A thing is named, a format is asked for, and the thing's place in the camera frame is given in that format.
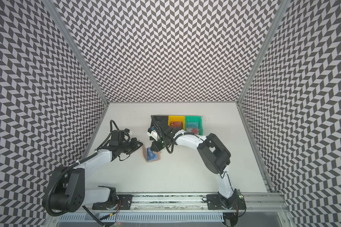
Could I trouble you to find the tan leather card holder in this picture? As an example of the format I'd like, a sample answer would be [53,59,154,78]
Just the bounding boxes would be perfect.
[142,146,160,163]

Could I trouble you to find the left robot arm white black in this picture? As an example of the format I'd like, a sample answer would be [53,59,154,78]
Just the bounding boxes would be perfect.
[42,120,143,217]

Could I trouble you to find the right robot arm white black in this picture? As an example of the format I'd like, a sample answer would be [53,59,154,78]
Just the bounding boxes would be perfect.
[147,115,247,215]

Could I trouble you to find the red card in yellow bin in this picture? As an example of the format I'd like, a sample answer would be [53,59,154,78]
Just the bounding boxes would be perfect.
[170,122,183,129]

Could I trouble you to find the teal card in green bin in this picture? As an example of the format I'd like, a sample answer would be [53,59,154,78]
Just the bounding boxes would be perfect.
[187,122,199,128]

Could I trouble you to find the red circle card green bin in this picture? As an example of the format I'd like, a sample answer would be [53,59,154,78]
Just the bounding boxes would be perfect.
[189,128,199,134]

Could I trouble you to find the black plastic bin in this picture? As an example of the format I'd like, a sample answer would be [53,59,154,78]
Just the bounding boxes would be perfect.
[148,115,169,134]

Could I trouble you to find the yellow plastic bin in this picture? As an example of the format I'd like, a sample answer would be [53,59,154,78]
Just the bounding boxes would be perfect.
[168,115,185,130]

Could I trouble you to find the green plastic bin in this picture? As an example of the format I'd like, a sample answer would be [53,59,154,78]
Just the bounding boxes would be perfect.
[185,115,203,135]

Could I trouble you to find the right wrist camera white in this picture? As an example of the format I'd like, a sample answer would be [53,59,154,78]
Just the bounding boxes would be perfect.
[147,127,159,141]

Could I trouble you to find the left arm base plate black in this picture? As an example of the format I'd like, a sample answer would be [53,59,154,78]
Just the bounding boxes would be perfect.
[92,194,133,211]

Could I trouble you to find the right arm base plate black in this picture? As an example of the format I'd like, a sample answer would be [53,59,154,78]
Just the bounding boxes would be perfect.
[206,194,246,210]

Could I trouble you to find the aluminium mounting rail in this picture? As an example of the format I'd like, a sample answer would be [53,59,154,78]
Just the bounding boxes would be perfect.
[87,193,288,212]

